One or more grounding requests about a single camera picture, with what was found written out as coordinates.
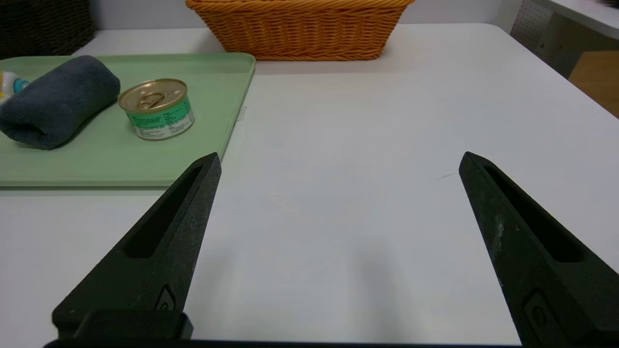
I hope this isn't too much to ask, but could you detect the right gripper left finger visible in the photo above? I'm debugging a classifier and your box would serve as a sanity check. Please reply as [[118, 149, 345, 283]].
[[52, 152, 222, 339]]

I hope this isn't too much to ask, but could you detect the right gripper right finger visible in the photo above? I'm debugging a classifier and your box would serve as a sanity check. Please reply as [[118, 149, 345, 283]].
[[458, 151, 619, 348]]

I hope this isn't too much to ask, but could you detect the gold-lid can green label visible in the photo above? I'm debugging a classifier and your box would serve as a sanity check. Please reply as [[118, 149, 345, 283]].
[[118, 79, 195, 141]]

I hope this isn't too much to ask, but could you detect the dark grey towel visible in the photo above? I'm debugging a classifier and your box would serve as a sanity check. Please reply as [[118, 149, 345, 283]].
[[0, 55, 121, 150]]

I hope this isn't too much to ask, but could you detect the yellow duck toy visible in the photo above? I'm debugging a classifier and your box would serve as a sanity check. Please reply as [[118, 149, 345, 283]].
[[0, 71, 30, 105]]

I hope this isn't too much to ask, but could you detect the dark brown wicker basket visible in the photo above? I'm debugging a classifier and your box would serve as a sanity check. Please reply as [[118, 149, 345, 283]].
[[0, 0, 96, 59]]

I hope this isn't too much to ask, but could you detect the orange wicker basket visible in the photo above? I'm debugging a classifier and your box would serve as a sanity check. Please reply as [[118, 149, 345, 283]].
[[185, 0, 415, 61]]

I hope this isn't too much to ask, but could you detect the light green plastic tray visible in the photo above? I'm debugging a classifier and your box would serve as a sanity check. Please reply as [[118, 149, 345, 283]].
[[0, 52, 256, 188]]

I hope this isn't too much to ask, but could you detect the white side table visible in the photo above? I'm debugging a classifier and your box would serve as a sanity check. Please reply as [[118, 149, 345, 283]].
[[510, 0, 619, 80]]

